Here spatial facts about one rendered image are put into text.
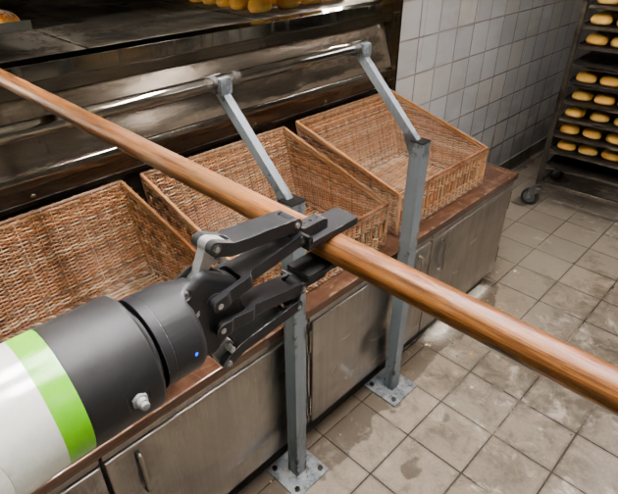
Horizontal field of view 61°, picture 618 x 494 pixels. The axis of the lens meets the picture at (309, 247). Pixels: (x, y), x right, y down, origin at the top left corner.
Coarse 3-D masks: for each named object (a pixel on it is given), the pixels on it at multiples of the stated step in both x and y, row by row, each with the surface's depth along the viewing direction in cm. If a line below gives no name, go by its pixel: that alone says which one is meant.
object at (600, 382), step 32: (32, 96) 90; (96, 128) 76; (160, 160) 66; (224, 192) 59; (256, 192) 58; (320, 256) 51; (352, 256) 48; (384, 256) 47; (384, 288) 46; (416, 288) 44; (448, 288) 43; (448, 320) 42; (480, 320) 40; (512, 320) 39; (512, 352) 39; (544, 352) 37; (576, 352) 37; (576, 384) 36; (608, 384) 35
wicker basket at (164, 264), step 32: (96, 192) 138; (128, 192) 141; (0, 224) 123; (32, 224) 128; (64, 224) 133; (96, 224) 139; (128, 224) 145; (160, 224) 136; (0, 256) 124; (32, 256) 129; (64, 256) 135; (96, 256) 141; (128, 256) 147; (160, 256) 144; (192, 256) 130; (0, 288) 125; (32, 288) 130; (64, 288) 136; (96, 288) 142; (128, 288) 145; (0, 320) 126; (32, 320) 131
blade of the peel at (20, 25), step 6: (0, 24) 145; (6, 24) 146; (12, 24) 147; (18, 24) 148; (24, 24) 149; (30, 24) 150; (0, 30) 146; (6, 30) 147; (12, 30) 148; (18, 30) 149; (24, 30) 150
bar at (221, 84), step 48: (336, 48) 134; (144, 96) 101; (384, 96) 142; (0, 144) 86; (288, 192) 112; (288, 336) 131; (288, 384) 141; (384, 384) 191; (288, 432) 152; (288, 480) 159
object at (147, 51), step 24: (384, 0) 201; (240, 24) 159; (264, 24) 160; (288, 24) 167; (312, 24) 174; (96, 48) 131; (120, 48) 131; (144, 48) 136; (168, 48) 140; (192, 48) 146; (24, 72) 117; (48, 72) 121; (72, 72) 125
